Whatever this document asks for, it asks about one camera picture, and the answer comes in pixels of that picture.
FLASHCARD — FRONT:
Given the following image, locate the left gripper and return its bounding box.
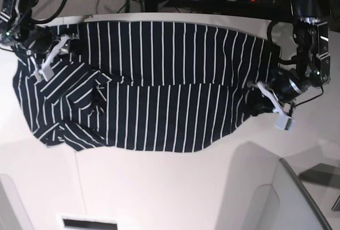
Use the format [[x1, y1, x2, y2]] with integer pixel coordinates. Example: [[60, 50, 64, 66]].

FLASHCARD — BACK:
[[247, 67, 325, 132]]

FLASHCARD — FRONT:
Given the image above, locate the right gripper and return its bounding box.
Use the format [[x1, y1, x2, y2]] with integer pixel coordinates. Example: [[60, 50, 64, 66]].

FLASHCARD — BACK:
[[1, 26, 85, 83]]

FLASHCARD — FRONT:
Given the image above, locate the navy white striped t-shirt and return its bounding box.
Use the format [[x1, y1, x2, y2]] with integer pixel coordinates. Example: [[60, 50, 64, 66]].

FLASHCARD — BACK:
[[13, 21, 281, 153]]

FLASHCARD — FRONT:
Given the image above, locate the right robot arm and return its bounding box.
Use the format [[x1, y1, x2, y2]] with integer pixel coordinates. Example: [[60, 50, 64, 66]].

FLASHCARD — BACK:
[[1, 0, 81, 82]]

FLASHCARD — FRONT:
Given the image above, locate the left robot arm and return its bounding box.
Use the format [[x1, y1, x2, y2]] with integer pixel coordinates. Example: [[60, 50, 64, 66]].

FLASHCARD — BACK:
[[247, 0, 331, 131]]

